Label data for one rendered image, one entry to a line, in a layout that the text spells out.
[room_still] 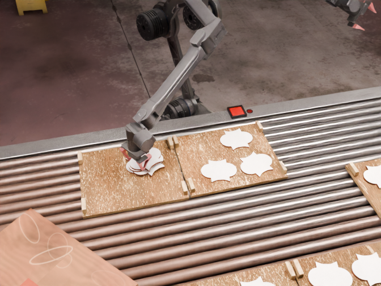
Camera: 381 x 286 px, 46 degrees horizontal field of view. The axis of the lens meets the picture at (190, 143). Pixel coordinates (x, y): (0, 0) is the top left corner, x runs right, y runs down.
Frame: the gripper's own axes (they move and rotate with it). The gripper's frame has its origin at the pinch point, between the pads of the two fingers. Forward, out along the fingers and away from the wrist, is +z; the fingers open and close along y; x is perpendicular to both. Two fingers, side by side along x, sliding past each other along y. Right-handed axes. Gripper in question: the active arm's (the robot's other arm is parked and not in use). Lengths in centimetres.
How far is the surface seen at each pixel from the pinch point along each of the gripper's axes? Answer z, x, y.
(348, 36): 91, -325, 60
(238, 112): 3, -59, -6
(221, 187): 3.2, -16.9, -31.9
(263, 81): 93, -203, 74
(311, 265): 3, -12, -77
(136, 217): 6.4, 15.2, -16.7
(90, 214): 4.0, 27.4, -5.1
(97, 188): 3.8, 17.8, 3.3
